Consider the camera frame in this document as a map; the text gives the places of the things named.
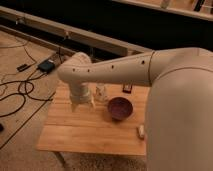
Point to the small dark red object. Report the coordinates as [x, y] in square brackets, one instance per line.
[127, 88]

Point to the black power adapter box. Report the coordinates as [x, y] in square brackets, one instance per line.
[46, 66]

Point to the wooden table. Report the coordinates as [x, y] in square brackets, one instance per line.
[92, 130]

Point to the dark purple bowl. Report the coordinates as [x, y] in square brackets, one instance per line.
[120, 108]

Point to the clear plastic bottle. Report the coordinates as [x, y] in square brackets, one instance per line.
[101, 94]

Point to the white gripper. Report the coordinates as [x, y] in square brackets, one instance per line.
[80, 93]

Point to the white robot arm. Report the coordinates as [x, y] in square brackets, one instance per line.
[179, 109]

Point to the small black device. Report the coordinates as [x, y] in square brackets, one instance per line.
[22, 67]

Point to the small white block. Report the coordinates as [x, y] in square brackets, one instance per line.
[141, 131]

